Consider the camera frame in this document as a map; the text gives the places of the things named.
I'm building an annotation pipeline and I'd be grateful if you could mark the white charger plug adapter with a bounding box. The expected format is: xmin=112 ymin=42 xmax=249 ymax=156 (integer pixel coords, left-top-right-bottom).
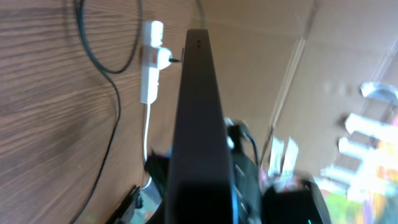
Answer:
xmin=157 ymin=47 xmax=172 ymax=70

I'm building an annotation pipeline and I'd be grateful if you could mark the black USB-C charging cable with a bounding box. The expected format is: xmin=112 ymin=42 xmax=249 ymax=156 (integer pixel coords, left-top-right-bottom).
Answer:
xmin=70 ymin=0 xmax=182 ymax=224

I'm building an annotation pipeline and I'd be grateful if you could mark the white power strip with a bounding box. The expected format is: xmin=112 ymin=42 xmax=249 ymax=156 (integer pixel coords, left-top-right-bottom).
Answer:
xmin=141 ymin=21 xmax=164 ymax=105

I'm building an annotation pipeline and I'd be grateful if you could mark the Galaxy S24+ smartphone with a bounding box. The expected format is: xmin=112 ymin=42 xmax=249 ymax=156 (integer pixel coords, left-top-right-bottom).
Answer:
xmin=165 ymin=29 xmax=238 ymax=223

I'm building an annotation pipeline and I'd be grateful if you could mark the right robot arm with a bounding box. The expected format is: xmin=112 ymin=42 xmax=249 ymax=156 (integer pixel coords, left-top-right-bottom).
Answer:
xmin=145 ymin=114 xmax=331 ymax=223

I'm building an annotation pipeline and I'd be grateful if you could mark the white power strip cord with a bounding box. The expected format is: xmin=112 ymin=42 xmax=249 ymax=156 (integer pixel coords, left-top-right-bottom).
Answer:
xmin=141 ymin=103 xmax=153 ymax=190

